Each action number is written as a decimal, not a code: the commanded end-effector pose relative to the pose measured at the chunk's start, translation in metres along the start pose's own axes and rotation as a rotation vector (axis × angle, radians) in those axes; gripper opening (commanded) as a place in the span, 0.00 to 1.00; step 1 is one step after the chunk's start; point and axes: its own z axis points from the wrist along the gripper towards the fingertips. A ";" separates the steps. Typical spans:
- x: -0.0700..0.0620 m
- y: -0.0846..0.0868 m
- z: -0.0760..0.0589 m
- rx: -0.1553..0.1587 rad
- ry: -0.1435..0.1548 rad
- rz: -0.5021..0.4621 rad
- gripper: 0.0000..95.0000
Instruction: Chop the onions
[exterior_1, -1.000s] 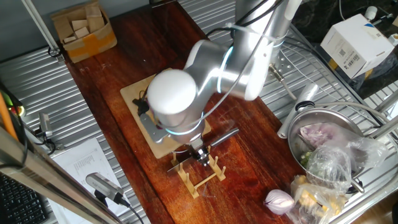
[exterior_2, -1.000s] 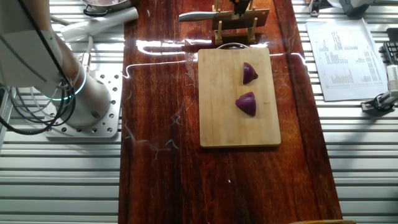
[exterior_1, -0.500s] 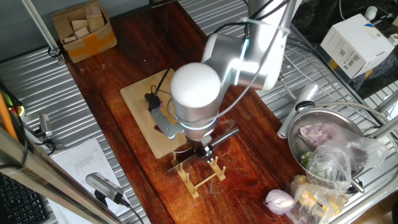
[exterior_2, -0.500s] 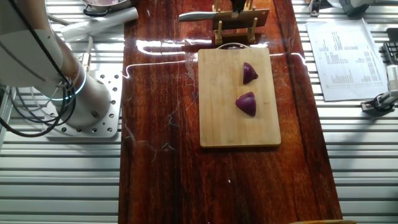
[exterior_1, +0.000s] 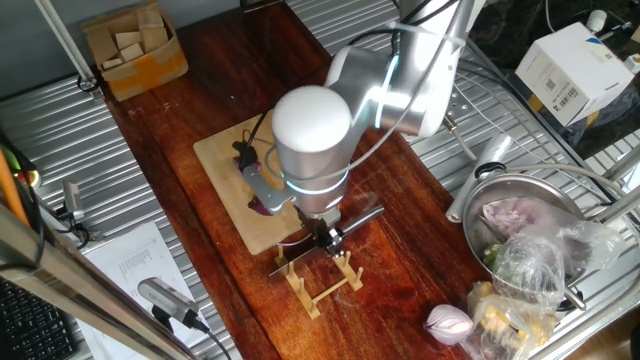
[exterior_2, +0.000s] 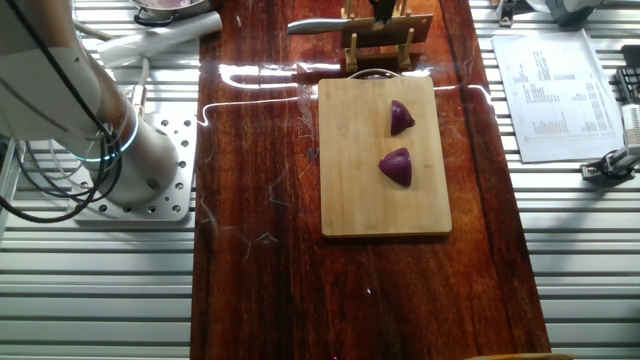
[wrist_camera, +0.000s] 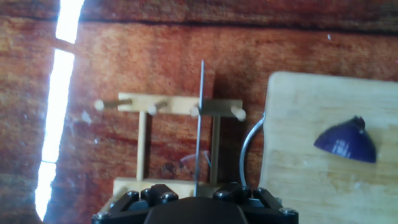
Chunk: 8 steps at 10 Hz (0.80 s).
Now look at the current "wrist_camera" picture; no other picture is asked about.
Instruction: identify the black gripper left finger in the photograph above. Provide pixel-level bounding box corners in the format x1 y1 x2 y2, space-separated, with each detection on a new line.
91 183 180 224

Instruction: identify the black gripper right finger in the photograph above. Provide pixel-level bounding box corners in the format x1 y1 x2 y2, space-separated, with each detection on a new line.
212 181 299 224

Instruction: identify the steel cleaver knife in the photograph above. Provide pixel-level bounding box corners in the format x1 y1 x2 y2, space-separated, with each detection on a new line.
193 60 206 197

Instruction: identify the bamboo cutting board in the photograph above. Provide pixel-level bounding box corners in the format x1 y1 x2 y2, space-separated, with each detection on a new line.
238 71 398 224

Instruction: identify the purple onion wedge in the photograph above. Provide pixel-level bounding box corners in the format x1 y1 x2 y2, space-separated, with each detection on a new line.
313 115 377 164

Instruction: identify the wooden peg rack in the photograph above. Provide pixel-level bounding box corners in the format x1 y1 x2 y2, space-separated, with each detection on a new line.
94 91 247 212

